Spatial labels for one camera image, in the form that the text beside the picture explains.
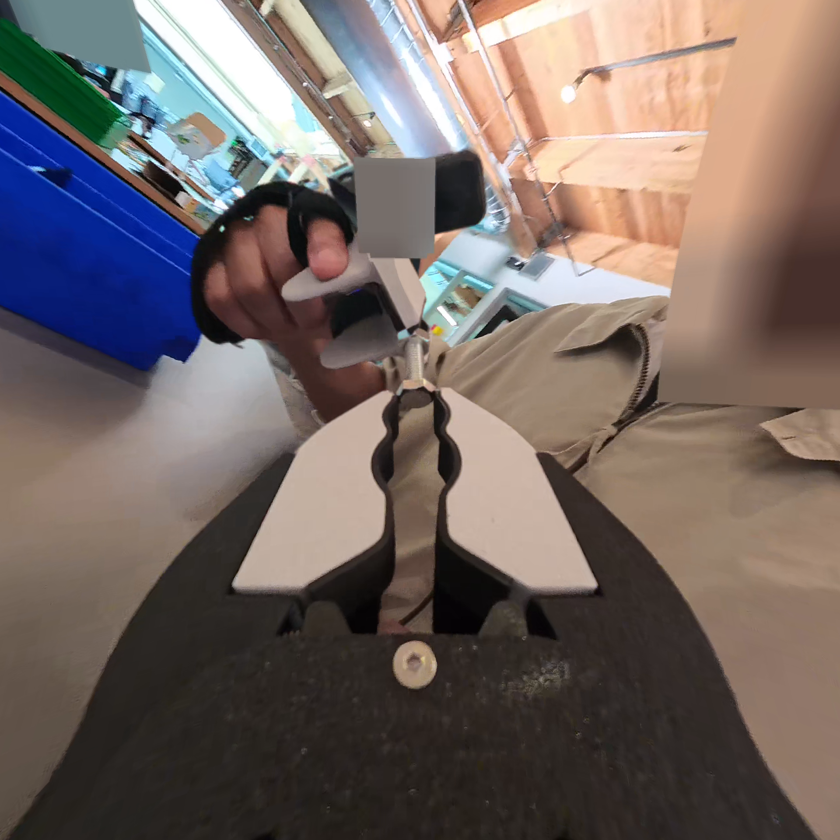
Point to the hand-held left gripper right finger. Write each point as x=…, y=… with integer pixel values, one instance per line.
x=519, y=525

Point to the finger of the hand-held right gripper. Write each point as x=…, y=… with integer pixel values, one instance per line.
x=400, y=289
x=357, y=344

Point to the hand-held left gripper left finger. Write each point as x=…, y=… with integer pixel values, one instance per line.
x=309, y=525

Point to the silver bolt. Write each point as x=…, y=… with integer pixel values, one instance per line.
x=416, y=357

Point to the blue divided storage bin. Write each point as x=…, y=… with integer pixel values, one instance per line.
x=79, y=263

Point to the person's right forearm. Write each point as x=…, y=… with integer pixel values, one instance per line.
x=335, y=374

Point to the person's right hand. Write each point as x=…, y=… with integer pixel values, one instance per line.
x=263, y=269

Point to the tan document stand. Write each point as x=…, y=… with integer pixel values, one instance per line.
x=200, y=131

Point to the brown wooden table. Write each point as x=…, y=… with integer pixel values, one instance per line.
x=145, y=184

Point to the green storage bin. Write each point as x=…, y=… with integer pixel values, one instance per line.
x=59, y=85

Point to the silver ventilation duct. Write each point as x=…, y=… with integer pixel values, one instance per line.
x=446, y=118

